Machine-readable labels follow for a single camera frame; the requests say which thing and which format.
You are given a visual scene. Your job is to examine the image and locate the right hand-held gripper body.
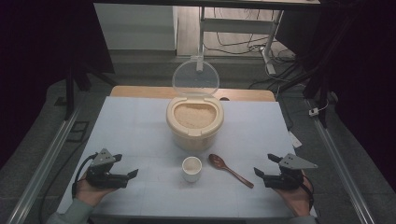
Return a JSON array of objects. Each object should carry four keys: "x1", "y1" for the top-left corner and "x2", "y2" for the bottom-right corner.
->
[{"x1": 263, "y1": 153, "x2": 319, "y2": 191}]

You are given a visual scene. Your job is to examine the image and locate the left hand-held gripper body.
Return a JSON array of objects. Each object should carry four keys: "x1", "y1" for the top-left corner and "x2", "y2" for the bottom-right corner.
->
[{"x1": 85, "y1": 147, "x2": 129, "y2": 189}]

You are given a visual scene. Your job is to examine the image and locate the brown wooden spoon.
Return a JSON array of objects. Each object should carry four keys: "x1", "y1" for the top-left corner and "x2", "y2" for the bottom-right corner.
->
[{"x1": 207, "y1": 153, "x2": 255, "y2": 189}]

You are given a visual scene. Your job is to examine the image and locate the white cup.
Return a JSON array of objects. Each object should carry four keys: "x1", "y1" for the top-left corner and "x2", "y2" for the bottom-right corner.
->
[{"x1": 181, "y1": 156, "x2": 204, "y2": 184}]

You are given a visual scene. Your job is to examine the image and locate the beige plastic rice container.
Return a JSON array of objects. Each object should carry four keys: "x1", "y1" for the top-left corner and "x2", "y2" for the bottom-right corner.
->
[{"x1": 165, "y1": 95, "x2": 225, "y2": 152}]

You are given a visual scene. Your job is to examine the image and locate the beige raw rice mass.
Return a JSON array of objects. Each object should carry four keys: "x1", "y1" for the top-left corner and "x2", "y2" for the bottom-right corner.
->
[{"x1": 173, "y1": 103, "x2": 218, "y2": 130}]

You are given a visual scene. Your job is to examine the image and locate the person's left hand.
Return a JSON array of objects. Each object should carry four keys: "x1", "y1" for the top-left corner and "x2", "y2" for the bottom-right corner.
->
[{"x1": 74, "y1": 177, "x2": 118, "y2": 208}]

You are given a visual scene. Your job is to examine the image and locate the person's right hand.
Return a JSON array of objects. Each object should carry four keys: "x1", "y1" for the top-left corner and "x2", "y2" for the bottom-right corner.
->
[{"x1": 273, "y1": 172, "x2": 315, "y2": 218}]

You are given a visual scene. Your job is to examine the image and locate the white paper tag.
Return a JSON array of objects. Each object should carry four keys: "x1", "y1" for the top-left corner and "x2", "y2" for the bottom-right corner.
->
[{"x1": 287, "y1": 130, "x2": 304, "y2": 149}]

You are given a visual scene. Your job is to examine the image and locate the white table mat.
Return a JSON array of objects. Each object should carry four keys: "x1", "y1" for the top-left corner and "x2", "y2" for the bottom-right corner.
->
[{"x1": 57, "y1": 95, "x2": 318, "y2": 219}]

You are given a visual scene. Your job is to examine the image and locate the black metal stand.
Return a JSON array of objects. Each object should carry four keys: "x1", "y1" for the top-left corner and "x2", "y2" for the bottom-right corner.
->
[
  {"x1": 279, "y1": 43, "x2": 332, "y2": 129},
  {"x1": 63, "y1": 60, "x2": 119, "y2": 121}
]

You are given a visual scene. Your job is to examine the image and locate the clear round container lid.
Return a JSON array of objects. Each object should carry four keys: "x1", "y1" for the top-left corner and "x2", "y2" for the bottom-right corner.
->
[{"x1": 171, "y1": 59, "x2": 220, "y2": 98}]

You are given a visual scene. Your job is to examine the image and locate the dark curtain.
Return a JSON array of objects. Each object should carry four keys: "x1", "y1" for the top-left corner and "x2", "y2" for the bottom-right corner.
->
[
  {"x1": 275, "y1": 0, "x2": 396, "y2": 192},
  {"x1": 0, "y1": 0, "x2": 116, "y2": 171}
]

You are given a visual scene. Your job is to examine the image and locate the white cabinet panel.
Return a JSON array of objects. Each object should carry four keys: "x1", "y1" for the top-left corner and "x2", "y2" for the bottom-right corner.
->
[{"x1": 93, "y1": 3, "x2": 177, "y2": 51}]

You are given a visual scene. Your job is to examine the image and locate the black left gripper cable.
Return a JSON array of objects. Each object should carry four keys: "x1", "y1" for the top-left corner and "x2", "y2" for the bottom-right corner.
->
[{"x1": 71, "y1": 152, "x2": 99, "y2": 199}]

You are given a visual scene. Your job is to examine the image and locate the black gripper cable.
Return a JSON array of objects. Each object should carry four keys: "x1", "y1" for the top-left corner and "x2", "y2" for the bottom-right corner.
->
[
  {"x1": 71, "y1": 152, "x2": 99, "y2": 199},
  {"x1": 300, "y1": 173, "x2": 316, "y2": 213}
]

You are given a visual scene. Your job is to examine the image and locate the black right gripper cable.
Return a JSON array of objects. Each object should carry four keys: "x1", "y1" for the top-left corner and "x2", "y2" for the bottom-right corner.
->
[{"x1": 300, "y1": 173, "x2": 316, "y2": 213}]

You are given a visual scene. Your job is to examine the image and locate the black rectangular floor frame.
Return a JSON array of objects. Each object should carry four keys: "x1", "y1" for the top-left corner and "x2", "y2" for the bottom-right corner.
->
[{"x1": 65, "y1": 120, "x2": 91, "y2": 144}]

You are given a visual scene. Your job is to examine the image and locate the aluminium floor rail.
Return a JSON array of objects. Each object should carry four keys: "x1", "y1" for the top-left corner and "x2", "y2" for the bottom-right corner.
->
[
  {"x1": 306, "y1": 98, "x2": 376, "y2": 224},
  {"x1": 6, "y1": 104, "x2": 82, "y2": 224}
]

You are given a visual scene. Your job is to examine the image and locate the black floor cables bundle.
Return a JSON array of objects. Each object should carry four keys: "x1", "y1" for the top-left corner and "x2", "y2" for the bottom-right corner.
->
[{"x1": 203, "y1": 7, "x2": 304, "y2": 91}]

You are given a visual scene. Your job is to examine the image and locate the white metal desk frame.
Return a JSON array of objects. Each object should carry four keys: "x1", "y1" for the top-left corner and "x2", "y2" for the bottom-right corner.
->
[{"x1": 196, "y1": 6, "x2": 285, "y2": 76}]

